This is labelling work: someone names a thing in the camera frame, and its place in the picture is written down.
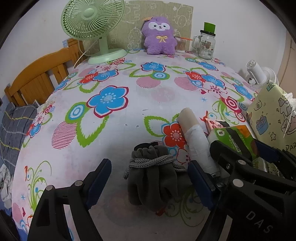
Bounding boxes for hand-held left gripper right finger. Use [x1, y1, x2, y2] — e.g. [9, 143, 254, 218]
[188, 160, 229, 241]

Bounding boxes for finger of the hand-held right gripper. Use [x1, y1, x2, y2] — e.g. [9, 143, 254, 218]
[209, 140, 292, 195]
[254, 140, 296, 179]

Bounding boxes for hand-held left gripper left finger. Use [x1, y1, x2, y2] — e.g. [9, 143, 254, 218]
[27, 159, 112, 241]

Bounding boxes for green and orange tissue pack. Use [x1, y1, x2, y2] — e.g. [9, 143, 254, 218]
[207, 125, 263, 163]

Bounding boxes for yellow printed fabric storage box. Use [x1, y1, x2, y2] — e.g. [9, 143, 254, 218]
[246, 80, 296, 179]

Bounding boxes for grey drawstring pouch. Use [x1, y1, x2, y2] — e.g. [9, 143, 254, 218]
[124, 142, 192, 212]

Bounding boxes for beige roll with white tape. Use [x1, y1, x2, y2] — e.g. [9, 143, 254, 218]
[178, 108, 220, 176]

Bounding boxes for pink printed packet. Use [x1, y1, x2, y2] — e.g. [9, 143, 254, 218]
[203, 111, 229, 135]

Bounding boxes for white fan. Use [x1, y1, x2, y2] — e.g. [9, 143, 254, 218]
[245, 60, 277, 93]

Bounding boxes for white cloth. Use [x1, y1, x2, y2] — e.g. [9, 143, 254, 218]
[0, 163, 13, 209]

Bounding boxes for floral tablecloth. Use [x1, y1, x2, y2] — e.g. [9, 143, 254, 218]
[11, 50, 262, 241]

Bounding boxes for grey plaid cloth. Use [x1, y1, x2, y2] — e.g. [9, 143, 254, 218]
[0, 102, 38, 172]

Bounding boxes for glass jar with green lid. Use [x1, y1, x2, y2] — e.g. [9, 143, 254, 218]
[191, 22, 216, 60]

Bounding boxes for clear glass cup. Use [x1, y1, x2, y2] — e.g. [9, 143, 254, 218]
[174, 35, 193, 54]

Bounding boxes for wooden headboard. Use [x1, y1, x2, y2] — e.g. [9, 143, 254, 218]
[5, 38, 86, 106]

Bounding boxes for purple plush toy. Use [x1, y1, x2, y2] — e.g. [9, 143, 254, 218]
[141, 16, 177, 55]

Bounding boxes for green patterned board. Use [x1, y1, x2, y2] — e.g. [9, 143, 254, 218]
[109, 0, 193, 52]

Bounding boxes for green desk fan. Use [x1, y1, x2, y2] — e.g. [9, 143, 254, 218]
[61, 0, 128, 65]

